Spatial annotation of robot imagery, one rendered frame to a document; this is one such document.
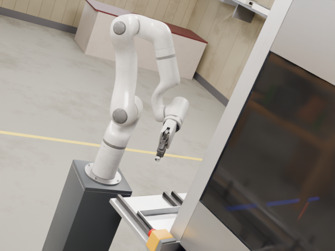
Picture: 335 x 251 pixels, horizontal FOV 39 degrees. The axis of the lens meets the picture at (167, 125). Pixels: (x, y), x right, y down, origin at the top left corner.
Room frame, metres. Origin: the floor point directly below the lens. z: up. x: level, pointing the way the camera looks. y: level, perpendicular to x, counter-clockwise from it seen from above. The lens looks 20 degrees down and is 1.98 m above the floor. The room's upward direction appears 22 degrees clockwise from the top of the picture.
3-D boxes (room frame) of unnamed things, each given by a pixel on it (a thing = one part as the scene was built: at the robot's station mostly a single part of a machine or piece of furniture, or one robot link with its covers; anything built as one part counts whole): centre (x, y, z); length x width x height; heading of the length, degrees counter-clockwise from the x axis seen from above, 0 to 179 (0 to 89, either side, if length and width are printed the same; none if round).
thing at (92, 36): (7.91, 0.97, 0.36); 2.11 x 0.70 x 0.72; 123
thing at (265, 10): (6.99, -0.71, 1.64); 0.40 x 0.38 x 0.10; 33
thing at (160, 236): (1.51, -0.14, 1.00); 0.08 x 0.07 x 0.07; 45
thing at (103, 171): (2.08, 0.20, 0.95); 0.19 x 0.19 x 0.18
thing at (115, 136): (2.11, 0.20, 1.16); 0.19 x 0.12 x 0.24; 175
